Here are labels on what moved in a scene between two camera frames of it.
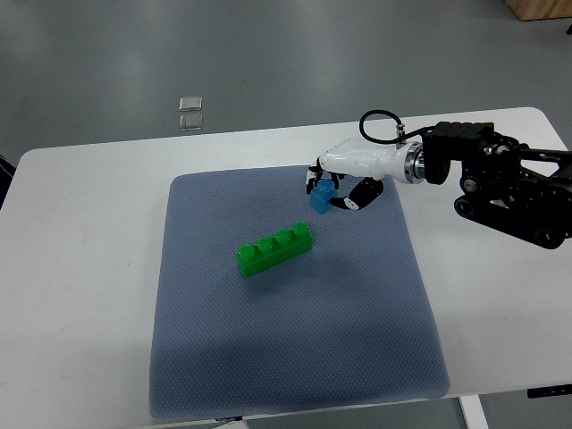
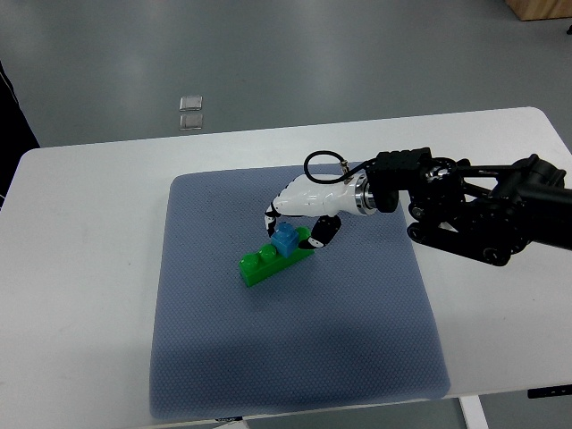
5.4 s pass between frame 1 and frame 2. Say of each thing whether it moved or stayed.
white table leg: stayed
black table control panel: stayed
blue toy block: moved
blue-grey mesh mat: stayed
